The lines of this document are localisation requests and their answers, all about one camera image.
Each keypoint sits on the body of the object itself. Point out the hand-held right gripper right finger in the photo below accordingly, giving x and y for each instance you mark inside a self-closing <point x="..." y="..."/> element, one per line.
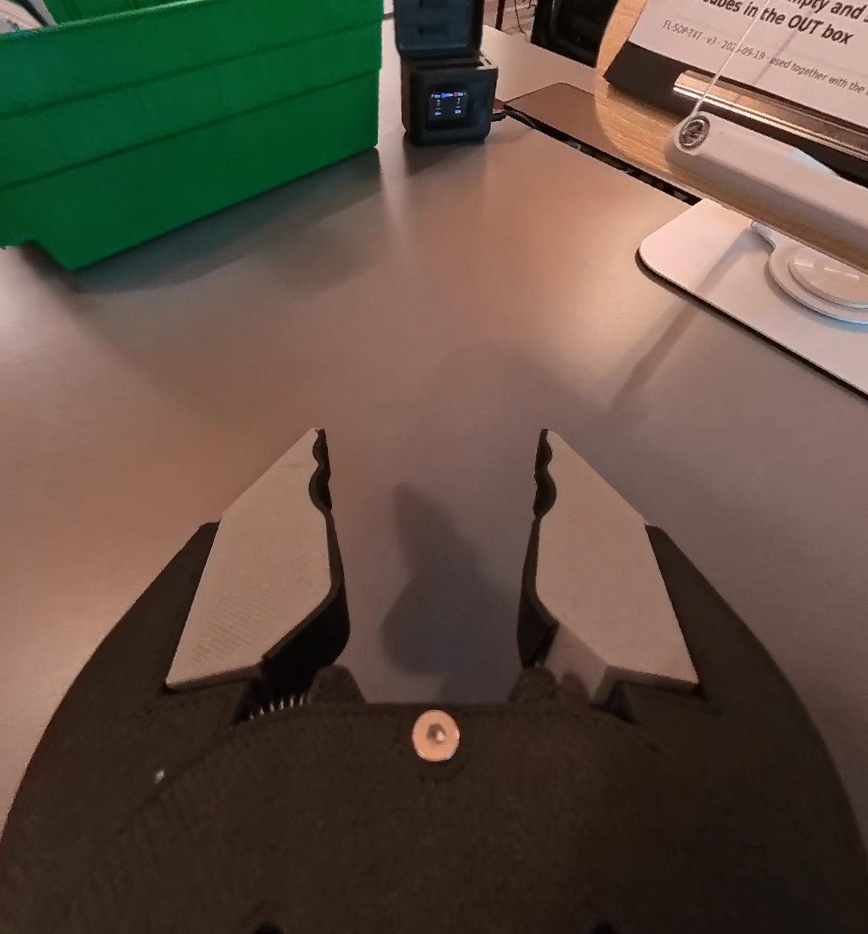
<point x="602" y="584"/>

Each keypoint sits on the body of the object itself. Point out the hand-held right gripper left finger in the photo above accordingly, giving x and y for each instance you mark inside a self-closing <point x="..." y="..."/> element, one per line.
<point x="259" y="584"/>

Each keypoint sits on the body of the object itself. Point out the green plastic bin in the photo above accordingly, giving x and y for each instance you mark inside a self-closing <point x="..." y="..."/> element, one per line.
<point x="186" y="131"/>

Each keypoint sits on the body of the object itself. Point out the black device with small screen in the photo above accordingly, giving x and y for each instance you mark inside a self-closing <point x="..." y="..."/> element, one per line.
<point x="441" y="73"/>

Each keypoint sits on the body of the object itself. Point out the black mesh office chair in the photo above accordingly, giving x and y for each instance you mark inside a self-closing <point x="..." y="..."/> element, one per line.
<point x="573" y="29"/>

